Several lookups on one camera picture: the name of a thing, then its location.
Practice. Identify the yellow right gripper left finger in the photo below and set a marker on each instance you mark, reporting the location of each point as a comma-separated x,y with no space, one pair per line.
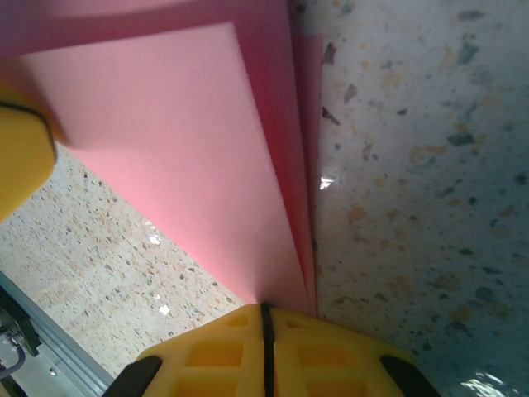
206,364

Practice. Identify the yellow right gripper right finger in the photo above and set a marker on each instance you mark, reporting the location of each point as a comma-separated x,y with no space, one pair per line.
330,368

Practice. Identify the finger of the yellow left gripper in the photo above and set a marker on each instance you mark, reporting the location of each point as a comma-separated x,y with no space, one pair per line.
20,157

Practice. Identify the aluminium mounting rail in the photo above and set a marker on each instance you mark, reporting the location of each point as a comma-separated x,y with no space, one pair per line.
62,355

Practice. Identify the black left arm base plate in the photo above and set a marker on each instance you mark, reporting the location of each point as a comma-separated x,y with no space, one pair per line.
18,331

